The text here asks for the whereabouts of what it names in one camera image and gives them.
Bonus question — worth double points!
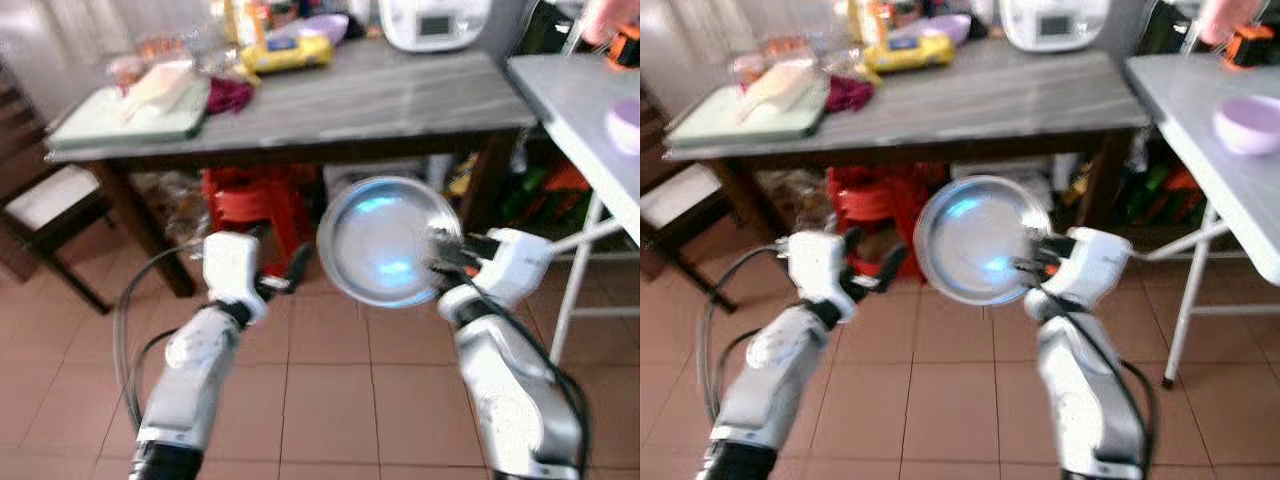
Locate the red plastic stool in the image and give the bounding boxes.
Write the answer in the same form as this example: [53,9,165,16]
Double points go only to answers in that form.
[200,165,317,253]
[825,165,933,283]

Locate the beige rolling pin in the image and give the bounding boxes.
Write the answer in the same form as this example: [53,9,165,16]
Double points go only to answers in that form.
[119,64,197,124]
[737,64,817,124]

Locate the clear snack pack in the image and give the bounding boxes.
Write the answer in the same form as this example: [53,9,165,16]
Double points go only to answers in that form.
[729,34,833,87]
[108,34,203,85]

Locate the dark wooden table grey top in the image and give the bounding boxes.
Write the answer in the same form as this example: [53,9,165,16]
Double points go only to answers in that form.
[662,38,1151,301]
[44,38,541,301]

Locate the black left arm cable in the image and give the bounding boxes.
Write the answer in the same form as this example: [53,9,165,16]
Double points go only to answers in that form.
[696,243,791,428]
[112,240,207,433]

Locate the orange black tool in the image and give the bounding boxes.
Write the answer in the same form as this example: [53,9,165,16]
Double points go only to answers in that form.
[1222,24,1280,72]
[606,24,641,72]

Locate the green bag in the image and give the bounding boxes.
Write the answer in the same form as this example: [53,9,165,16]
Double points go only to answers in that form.
[498,150,593,227]
[1118,160,1203,227]

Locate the white storage box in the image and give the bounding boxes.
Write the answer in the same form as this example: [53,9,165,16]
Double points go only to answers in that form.
[324,160,453,203]
[948,160,1067,203]

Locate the round steel plate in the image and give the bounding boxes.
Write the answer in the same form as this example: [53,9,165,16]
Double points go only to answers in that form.
[316,176,463,309]
[912,175,1054,308]

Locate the person hand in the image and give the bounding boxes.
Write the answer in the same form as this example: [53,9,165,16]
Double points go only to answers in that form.
[1197,0,1267,47]
[579,0,641,47]

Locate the orange yellow bottle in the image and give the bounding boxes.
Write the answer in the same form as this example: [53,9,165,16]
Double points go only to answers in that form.
[221,0,267,47]
[848,0,894,47]

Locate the wooden chair white cushion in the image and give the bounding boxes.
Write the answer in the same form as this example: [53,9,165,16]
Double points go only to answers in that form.
[640,95,737,303]
[0,68,113,317]

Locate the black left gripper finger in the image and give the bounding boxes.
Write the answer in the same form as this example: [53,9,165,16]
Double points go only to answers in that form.
[284,242,314,293]
[874,243,910,294]

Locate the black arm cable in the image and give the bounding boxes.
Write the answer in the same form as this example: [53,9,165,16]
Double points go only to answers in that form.
[1034,284,1161,471]
[458,274,593,473]
[696,243,791,428]
[112,240,207,433]

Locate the white rice cooker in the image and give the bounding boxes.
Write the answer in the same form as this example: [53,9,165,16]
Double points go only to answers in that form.
[997,0,1114,54]
[377,0,494,54]

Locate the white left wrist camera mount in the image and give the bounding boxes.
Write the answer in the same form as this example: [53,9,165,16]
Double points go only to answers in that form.
[202,231,267,323]
[787,231,859,324]

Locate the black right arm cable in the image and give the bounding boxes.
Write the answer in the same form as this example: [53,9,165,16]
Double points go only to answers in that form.
[458,274,593,473]
[1034,284,1161,471]

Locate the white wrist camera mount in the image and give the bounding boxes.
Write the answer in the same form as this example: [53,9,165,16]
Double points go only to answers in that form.
[468,227,557,317]
[1046,227,1134,323]
[202,231,267,323]
[787,231,859,324]

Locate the white folding table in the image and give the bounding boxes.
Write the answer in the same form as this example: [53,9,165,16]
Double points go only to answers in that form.
[1125,52,1280,393]
[505,52,641,367]

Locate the clear plastic bag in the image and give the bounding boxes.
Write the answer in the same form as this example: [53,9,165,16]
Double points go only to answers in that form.
[134,170,207,243]
[768,170,831,233]

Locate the light purple bowl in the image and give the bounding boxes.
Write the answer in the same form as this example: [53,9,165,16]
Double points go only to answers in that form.
[300,13,350,46]
[604,97,641,157]
[915,13,973,46]
[1212,94,1280,157]

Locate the pale green cutting board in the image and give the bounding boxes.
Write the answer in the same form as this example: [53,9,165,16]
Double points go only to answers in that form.
[664,80,832,150]
[46,78,212,150]

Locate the maroon cloth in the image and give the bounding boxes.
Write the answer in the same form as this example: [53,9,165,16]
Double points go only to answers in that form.
[824,75,877,114]
[204,77,257,117]

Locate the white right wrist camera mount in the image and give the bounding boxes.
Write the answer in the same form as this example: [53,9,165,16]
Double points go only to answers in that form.
[1046,227,1134,323]
[468,227,557,317]

